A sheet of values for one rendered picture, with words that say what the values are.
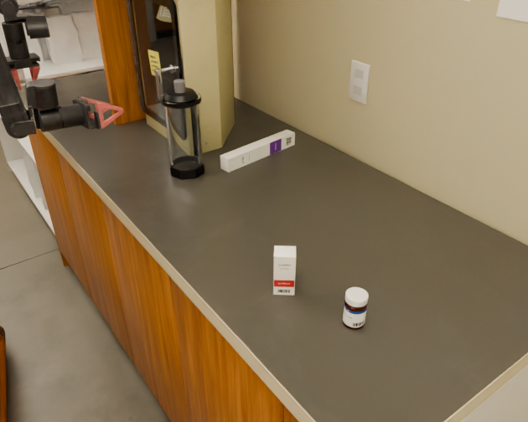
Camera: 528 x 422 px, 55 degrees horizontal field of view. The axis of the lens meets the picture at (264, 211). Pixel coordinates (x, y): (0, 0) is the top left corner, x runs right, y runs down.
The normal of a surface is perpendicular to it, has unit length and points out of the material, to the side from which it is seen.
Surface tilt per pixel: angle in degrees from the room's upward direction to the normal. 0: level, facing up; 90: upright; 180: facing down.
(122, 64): 90
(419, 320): 0
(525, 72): 90
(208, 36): 90
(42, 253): 0
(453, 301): 0
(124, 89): 90
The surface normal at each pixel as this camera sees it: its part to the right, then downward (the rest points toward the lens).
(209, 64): 0.59, 0.43
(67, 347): 0.00, -0.84
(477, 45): -0.81, 0.32
